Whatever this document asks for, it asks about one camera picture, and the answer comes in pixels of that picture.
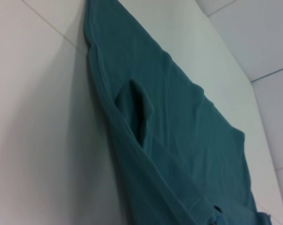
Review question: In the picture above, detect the teal t-shirt with FREE print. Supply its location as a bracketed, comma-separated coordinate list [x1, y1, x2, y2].
[83, 0, 273, 225]

